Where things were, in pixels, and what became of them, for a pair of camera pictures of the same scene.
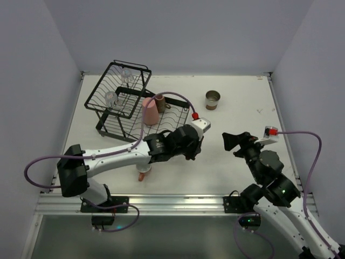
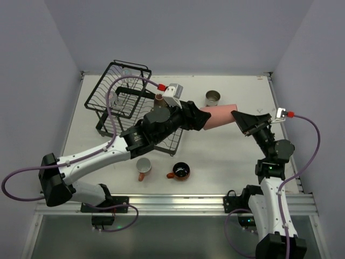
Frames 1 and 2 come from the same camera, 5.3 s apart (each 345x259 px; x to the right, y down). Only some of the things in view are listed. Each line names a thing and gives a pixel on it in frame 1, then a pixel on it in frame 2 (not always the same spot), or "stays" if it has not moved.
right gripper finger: (230, 141) -> (246, 122)
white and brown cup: (212, 99) stays
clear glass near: (111, 99) stays
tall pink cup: (151, 116) -> (220, 115)
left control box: (102, 220) stays
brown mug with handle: (161, 104) stays
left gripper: (194, 148) -> (186, 115)
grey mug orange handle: (143, 168) stays
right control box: (251, 220) stays
